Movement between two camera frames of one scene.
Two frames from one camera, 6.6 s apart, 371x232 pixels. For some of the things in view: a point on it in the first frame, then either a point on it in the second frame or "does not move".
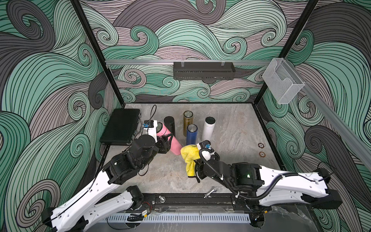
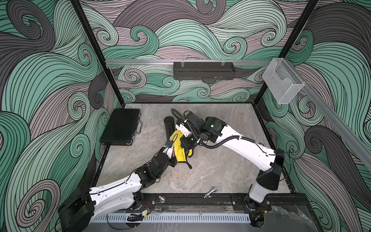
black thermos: [169, 122] does not move
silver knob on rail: [162, 199] does not move
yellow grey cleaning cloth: [190, 153] -> [180, 151]
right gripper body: [202, 173] -> [192, 139]
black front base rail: [204, 199] does not move
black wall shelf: [209, 72] does not move
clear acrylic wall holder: [283, 82] does not move
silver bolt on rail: [214, 190] does not move
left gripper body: [160, 147] -> [171, 162]
